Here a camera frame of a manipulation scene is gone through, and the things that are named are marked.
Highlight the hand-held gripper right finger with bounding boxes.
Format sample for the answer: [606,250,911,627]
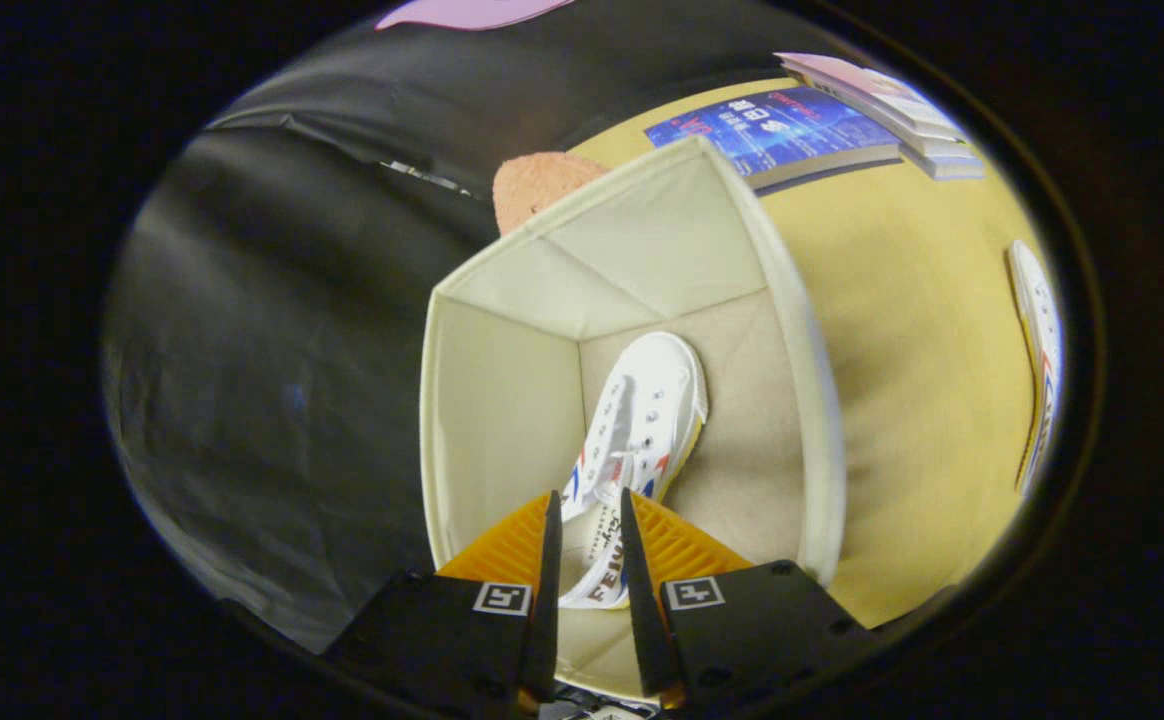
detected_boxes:
[620,487,883,713]

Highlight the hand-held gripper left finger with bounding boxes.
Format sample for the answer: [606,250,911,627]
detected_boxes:
[322,490,563,716]

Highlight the white canvas shoe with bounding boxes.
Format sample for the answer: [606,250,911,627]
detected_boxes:
[1005,240,1065,498]
[557,331,710,611]

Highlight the cream fabric storage box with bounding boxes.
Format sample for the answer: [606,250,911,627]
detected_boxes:
[419,135,848,701]

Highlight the black backdrop cloth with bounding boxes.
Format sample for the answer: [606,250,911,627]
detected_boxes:
[102,0,843,656]

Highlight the peach fuzzy cloth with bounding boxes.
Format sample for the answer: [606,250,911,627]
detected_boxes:
[492,152,611,237]

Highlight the blue book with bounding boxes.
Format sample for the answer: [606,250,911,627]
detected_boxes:
[644,86,905,193]

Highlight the stack of pink books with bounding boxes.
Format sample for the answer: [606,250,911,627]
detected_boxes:
[775,52,986,182]

